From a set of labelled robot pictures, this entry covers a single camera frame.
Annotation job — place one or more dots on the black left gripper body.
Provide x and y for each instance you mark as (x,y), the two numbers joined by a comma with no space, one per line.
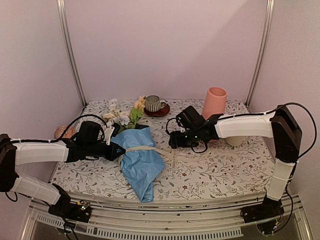
(93,150)

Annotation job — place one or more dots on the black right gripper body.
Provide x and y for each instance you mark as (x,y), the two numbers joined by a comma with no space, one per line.
(191,139)

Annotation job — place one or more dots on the blue wrapping paper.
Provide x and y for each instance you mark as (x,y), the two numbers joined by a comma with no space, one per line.
(140,167)

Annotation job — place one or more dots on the artificial flower bouquet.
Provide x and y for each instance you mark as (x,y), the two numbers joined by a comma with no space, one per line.
(127,119)

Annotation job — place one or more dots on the cream printed ribbon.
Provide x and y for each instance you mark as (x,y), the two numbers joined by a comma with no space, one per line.
(160,152)

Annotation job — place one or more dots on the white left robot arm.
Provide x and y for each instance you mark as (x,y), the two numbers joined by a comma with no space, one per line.
(16,152)

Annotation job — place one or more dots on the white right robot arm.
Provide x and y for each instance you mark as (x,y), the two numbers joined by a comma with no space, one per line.
(278,125)

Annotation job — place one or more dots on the pink vase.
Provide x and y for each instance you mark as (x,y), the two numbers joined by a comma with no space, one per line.
(215,102)

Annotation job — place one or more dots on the dark red saucer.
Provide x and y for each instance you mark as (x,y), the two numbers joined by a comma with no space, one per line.
(160,113)

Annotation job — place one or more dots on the floral tablecloth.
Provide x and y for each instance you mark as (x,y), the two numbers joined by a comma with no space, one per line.
(220,172)

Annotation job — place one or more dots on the striped ceramic cup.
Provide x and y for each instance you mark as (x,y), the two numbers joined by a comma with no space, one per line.
(154,103)

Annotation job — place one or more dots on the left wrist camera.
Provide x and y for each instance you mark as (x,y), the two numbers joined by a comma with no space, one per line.
(110,131)

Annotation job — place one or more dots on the aluminium front rail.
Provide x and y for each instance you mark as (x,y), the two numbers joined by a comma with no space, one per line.
(202,219)

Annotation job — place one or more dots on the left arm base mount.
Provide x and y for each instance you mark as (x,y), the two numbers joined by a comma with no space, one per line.
(65,209)

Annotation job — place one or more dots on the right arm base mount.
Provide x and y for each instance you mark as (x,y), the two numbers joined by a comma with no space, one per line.
(264,211)

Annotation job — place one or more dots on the left aluminium frame post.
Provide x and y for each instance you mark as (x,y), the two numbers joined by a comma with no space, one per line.
(69,51)

